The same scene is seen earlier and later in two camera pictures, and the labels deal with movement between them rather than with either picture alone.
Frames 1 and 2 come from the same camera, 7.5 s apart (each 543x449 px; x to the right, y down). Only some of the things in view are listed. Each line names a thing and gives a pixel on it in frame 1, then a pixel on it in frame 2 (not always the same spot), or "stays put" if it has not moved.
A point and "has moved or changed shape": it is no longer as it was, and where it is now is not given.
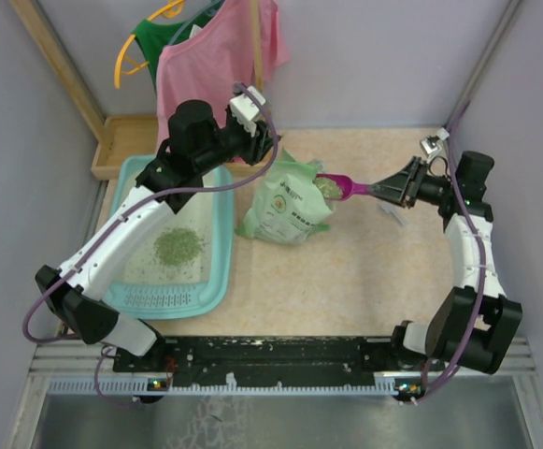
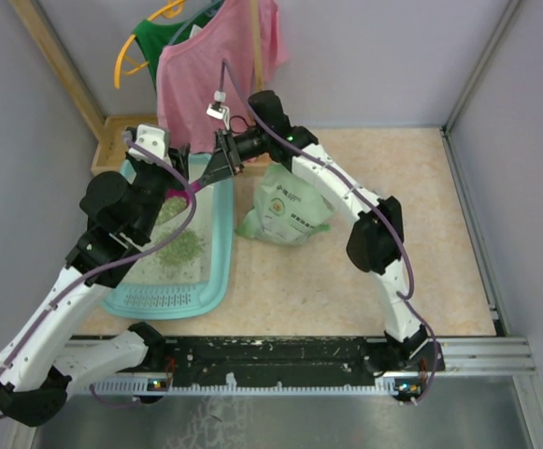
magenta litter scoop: x=338 y=186 has moved or changed shape
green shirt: x=153 y=36 stays put
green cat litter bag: x=283 y=208 stays put
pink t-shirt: x=240 y=45 stays put
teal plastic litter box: x=182 y=267 stays put
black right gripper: x=404 y=186 -> x=224 y=163
